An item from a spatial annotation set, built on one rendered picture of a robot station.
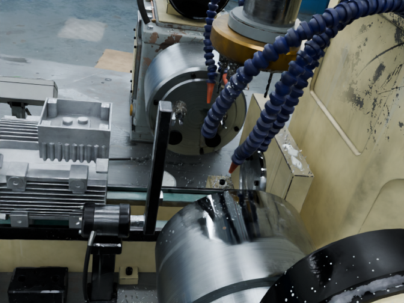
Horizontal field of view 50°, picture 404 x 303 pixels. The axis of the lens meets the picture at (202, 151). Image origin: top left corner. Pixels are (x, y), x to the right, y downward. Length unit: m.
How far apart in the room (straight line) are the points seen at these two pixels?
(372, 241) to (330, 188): 0.56
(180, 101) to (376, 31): 0.46
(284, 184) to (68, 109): 0.42
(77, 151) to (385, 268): 0.59
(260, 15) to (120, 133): 0.79
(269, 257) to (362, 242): 0.25
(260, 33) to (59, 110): 0.40
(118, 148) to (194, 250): 0.78
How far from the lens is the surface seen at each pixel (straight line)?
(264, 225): 0.59
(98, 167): 0.78
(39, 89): 1.04
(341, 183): 0.84
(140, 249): 0.92
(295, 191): 0.77
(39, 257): 0.95
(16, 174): 0.78
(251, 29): 0.70
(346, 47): 0.89
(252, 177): 0.91
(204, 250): 0.57
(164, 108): 0.63
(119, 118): 1.47
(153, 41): 1.20
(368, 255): 0.31
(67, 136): 0.77
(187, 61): 1.03
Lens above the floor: 1.55
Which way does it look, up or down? 34 degrees down
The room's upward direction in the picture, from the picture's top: 12 degrees clockwise
